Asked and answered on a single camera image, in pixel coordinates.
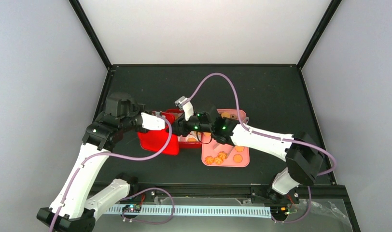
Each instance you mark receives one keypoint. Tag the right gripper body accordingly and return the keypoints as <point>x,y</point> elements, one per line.
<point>180,125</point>

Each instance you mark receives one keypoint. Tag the red cookie tin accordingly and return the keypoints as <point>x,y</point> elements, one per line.
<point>192,140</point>

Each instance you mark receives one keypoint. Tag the pink tray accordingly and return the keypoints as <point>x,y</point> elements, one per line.
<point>206,150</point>

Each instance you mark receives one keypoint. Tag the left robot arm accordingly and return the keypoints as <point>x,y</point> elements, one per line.
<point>73,210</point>

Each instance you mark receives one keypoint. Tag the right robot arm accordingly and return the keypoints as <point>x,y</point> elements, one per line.
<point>303,159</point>

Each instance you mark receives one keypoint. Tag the orange round cookie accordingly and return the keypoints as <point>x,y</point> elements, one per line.
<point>225,115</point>
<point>237,158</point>

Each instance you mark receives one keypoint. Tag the orange swirl cookie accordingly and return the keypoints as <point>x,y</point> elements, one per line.
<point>209,160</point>
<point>218,160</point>

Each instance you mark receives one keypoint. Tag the left circuit board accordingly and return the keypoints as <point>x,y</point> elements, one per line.
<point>131,209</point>

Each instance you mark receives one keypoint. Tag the circuit board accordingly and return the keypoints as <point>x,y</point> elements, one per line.
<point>131,209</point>
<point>282,210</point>

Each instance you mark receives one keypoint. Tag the right circuit board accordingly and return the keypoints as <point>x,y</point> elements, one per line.
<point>282,210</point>

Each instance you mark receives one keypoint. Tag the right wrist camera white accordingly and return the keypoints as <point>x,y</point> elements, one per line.
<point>185,105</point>

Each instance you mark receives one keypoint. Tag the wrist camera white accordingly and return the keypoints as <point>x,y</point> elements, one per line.
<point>153,121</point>
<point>185,105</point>

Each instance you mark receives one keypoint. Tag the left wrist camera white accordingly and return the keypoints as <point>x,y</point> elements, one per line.
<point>153,121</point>

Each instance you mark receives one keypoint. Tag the white slotted cable duct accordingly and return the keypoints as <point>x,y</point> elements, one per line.
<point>206,211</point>

